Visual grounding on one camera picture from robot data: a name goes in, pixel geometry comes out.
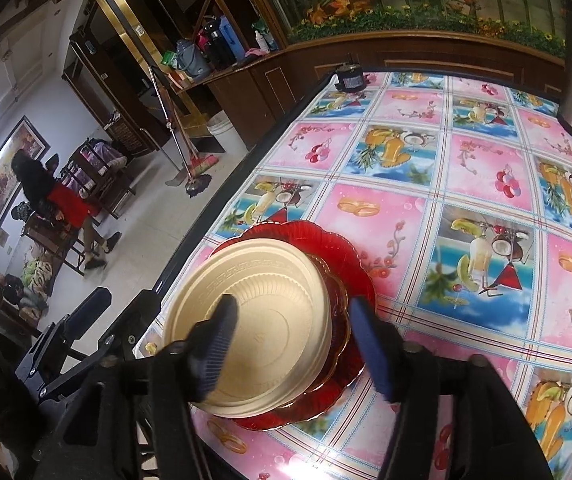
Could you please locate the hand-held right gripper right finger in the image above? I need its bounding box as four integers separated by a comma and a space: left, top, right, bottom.
348, 296, 554, 480

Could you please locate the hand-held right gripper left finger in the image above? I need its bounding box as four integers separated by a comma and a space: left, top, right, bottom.
30, 294, 239, 480

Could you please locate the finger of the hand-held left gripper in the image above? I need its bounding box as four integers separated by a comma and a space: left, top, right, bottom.
63, 287, 112, 341
110, 290, 163, 356

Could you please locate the beige plastic bowl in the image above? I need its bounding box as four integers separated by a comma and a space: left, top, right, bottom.
186, 260, 335, 419
166, 237, 331, 417

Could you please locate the red gold-rimmed plate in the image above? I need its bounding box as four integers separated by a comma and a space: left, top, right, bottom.
266, 255, 351, 413

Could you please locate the large red scalloped plate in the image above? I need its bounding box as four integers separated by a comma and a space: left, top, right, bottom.
206, 220, 377, 432

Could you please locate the dark wooden chair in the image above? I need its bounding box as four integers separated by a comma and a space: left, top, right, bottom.
63, 137, 136, 221

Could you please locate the red-headed broom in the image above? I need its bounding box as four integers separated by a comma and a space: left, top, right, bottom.
168, 105, 219, 181

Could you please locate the white bucket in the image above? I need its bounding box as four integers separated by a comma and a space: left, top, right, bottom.
207, 112, 239, 153

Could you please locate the grey-blue jug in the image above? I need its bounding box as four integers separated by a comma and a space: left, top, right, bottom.
175, 40, 211, 80

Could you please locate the dark wooden cabinet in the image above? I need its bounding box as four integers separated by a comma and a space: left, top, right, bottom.
176, 30, 567, 151

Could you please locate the black and red thermos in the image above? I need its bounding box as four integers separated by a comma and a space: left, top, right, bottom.
196, 22, 234, 68

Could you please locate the blue container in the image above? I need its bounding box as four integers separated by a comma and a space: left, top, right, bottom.
218, 16, 247, 63

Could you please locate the dark string mop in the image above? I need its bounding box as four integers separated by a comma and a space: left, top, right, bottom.
148, 65, 213, 198

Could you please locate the framed wall painting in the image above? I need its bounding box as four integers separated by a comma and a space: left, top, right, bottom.
0, 115, 51, 226

